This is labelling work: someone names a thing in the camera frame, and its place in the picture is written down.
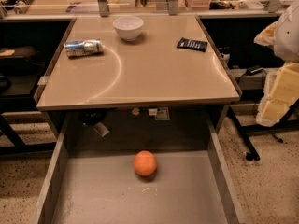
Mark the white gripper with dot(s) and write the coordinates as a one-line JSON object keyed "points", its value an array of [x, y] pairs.
{"points": [[287, 36]]}

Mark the orange fruit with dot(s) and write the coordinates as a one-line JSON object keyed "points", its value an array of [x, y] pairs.
{"points": [[144, 163]]}

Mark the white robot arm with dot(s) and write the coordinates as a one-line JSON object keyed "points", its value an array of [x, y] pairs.
{"points": [[286, 44]]}

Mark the beige counter cabinet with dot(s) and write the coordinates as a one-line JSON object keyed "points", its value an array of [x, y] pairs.
{"points": [[151, 71]]}

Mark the open grey metal drawer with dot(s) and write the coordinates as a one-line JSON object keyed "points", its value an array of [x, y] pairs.
{"points": [[91, 178]]}

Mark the black power adapter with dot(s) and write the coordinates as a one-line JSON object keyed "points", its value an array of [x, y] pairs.
{"points": [[254, 70]]}

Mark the white ceramic bowl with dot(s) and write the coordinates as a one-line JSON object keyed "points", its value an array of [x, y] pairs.
{"points": [[128, 28]]}

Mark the crushed blue silver can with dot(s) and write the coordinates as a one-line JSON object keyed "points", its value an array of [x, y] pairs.
{"points": [[81, 48]]}

